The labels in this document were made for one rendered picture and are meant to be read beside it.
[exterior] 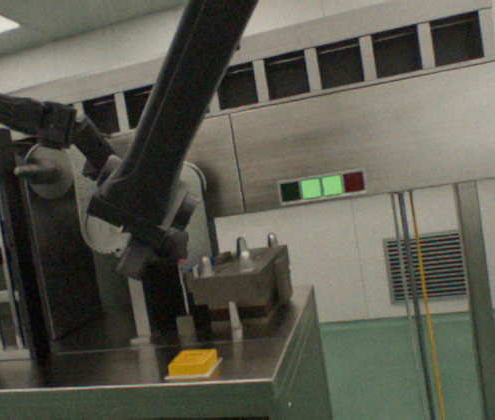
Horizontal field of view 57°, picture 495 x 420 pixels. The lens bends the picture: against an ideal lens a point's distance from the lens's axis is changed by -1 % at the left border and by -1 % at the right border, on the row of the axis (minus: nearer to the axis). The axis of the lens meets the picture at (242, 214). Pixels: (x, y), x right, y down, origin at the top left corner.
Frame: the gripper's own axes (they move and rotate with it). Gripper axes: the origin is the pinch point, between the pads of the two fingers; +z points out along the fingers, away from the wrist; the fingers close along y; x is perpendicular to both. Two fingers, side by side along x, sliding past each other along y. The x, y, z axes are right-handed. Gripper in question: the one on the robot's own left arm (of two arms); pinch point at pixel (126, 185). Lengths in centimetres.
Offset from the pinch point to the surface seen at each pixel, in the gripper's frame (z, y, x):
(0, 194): -9.6, -26.6, -4.2
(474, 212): 59, 80, 18
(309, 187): 34, 35, 18
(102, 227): 8.7, -11.3, -3.9
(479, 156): 36, 81, 20
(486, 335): 83, 78, -11
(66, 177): -0.2, -18.9, 6.8
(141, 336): 22.0, -3.1, -27.4
